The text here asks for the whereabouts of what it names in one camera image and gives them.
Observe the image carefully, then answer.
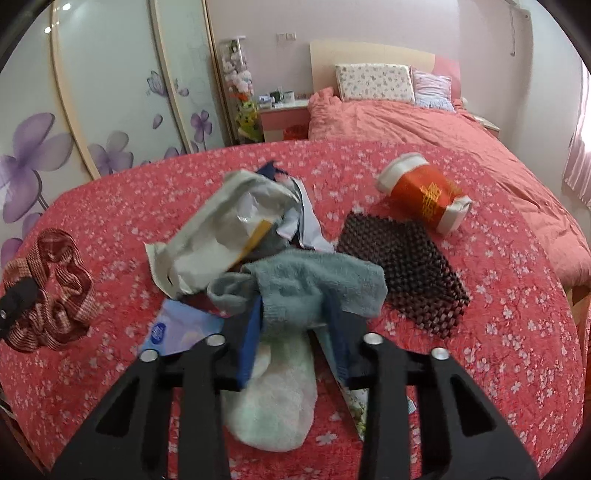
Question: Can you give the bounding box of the white floral pillow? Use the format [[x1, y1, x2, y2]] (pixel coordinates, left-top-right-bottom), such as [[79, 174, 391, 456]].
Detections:
[[335, 64, 416, 103]]

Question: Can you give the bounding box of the pink curtain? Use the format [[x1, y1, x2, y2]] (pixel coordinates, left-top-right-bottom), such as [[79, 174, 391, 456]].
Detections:
[[561, 106, 591, 208]]

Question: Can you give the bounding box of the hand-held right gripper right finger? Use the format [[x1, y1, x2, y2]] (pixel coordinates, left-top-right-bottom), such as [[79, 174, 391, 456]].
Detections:
[[323, 300, 541, 480]]

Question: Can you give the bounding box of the red striped hair scrunchie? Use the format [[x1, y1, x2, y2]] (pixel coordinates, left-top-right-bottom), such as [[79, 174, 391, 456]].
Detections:
[[2, 229, 96, 354]]

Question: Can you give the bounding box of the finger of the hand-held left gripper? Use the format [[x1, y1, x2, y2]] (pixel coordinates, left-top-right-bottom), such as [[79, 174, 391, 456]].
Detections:
[[0, 281, 40, 333]]

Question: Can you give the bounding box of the bed with pink duvet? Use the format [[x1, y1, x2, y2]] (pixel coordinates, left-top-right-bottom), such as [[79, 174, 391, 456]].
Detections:
[[307, 88, 591, 287]]

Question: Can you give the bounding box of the pink striped pillow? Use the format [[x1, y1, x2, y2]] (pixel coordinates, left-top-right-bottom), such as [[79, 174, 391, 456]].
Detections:
[[411, 69, 455, 112]]

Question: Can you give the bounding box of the dark mesh mat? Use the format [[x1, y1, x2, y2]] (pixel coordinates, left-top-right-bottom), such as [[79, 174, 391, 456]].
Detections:
[[335, 211, 471, 339]]

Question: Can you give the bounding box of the pale green fuzzy sock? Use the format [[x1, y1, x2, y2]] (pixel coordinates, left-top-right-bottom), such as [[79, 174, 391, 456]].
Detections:
[[222, 330, 319, 453]]

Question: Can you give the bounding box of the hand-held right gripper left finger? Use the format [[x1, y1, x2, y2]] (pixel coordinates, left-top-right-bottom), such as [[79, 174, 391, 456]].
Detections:
[[50, 295, 266, 480]]

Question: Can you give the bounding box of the purple tissue packet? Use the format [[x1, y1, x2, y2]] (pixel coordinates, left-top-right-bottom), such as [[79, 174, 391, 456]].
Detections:
[[137, 300, 227, 358]]

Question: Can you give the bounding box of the cream and pink headboard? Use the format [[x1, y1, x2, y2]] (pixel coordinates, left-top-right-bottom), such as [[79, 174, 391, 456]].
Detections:
[[309, 39, 462, 100]]

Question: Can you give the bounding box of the white foil packaging bag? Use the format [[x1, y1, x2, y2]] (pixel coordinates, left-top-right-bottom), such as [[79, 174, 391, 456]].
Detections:
[[144, 169, 301, 300]]

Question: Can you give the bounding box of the silver foil wrapper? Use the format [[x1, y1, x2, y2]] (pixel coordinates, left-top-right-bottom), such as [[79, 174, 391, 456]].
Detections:
[[255, 160, 335, 254]]

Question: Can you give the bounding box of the red paper cup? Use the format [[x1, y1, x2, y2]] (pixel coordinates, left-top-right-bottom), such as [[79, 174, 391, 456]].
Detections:
[[375, 153, 474, 237]]

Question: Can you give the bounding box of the green floral packet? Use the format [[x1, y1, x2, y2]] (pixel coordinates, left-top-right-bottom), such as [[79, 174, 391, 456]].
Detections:
[[316, 328, 416, 444]]

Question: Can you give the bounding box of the red floral quilt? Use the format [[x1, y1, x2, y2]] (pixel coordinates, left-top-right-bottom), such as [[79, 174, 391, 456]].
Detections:
[[0, 138, 583, 480]]

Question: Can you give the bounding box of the grey-blue fuzzy sock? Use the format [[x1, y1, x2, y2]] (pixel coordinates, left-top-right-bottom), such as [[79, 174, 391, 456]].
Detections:
[[206, 249, 389, 342]]

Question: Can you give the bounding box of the wardrobe with purple flowers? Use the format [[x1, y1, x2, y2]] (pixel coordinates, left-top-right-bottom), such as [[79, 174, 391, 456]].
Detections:
[[0, 0, 232, 268]]

